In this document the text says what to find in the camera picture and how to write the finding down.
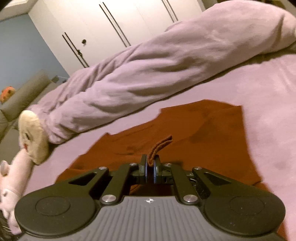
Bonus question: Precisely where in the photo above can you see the rust orange knit cardigan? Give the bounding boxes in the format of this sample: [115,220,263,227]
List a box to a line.
[58,100,264,188]

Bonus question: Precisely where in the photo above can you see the beige face plush pillow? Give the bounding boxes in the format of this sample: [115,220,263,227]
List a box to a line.
[18,110,49,165]

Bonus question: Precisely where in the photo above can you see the pink plush toy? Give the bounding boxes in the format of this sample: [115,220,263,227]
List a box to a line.
[1,149,34,235]

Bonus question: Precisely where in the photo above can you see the lilac bed sheet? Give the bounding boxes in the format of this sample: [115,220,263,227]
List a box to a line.
[9,49,296,241]

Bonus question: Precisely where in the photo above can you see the grey upholstered headboard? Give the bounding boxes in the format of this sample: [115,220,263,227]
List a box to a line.
[0,70,57,163]

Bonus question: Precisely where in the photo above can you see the orange plush toy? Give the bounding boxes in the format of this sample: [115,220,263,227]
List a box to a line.
[0,86,16,104]

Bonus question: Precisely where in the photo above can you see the lilac rolled duvet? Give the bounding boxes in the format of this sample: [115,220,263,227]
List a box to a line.
[30,1,295,145]

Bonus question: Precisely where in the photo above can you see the white wardrobe with handles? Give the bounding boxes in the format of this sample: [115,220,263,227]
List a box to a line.
[29,0,205,75]

